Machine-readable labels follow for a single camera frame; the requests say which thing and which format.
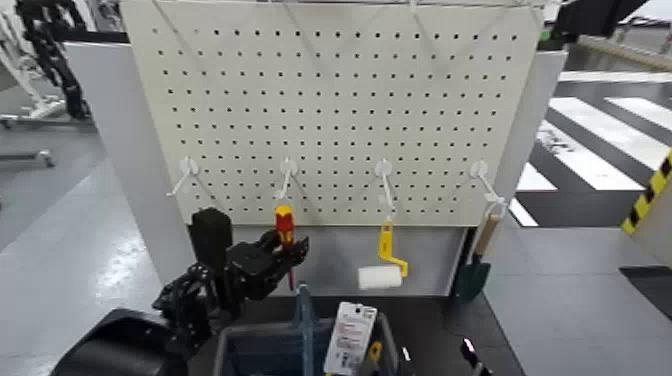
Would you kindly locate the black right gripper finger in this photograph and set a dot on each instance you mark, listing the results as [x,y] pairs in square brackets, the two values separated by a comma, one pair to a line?
[471,354]
[406,355]

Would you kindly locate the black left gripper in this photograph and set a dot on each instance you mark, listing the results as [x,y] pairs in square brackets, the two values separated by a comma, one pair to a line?
[252,270]

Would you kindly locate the red yellow screwdriver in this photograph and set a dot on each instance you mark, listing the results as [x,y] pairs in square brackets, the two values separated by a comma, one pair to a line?
[284,223]

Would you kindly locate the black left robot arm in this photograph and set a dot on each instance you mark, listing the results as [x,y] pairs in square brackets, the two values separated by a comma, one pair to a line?
[131,341]

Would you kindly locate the grey plastic crate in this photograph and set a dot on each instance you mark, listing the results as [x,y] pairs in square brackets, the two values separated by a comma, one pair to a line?
[252,354]

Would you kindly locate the small yellow tool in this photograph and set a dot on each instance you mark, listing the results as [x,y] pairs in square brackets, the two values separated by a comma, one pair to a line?
[375,350]

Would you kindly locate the white packaged card item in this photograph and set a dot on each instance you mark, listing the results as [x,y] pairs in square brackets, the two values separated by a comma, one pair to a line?
[349,336]

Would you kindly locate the white pegboard hook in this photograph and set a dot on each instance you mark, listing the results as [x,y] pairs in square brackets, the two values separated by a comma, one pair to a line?
[383,169]
[478,169]
[288,168]
[189,167]

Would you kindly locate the beige perforated pegboard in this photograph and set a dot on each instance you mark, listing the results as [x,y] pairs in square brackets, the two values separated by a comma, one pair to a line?
[336,105]

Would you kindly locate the white partition panel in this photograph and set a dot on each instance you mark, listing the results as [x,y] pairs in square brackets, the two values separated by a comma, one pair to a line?
[131,131]

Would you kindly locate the black floor mat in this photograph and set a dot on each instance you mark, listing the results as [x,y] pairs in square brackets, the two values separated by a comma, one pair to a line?
[651,291]

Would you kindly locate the beige board with hazard stripes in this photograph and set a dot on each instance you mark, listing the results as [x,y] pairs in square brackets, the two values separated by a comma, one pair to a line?
[651,210]

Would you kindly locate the grey bar with caster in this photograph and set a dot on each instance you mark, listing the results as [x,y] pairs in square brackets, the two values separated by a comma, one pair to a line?
[31,156]

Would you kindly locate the black background equipment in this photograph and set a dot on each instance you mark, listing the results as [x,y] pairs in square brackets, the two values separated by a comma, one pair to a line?
[588,18]

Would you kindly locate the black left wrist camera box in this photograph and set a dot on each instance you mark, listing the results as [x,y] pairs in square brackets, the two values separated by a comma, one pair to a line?
[210,236]

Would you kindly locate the black pegboard stand post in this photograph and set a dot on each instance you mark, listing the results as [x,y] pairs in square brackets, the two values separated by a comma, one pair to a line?
[462,252]

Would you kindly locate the white metal stand frame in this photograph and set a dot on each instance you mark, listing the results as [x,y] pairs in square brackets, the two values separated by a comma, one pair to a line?
[21,68]

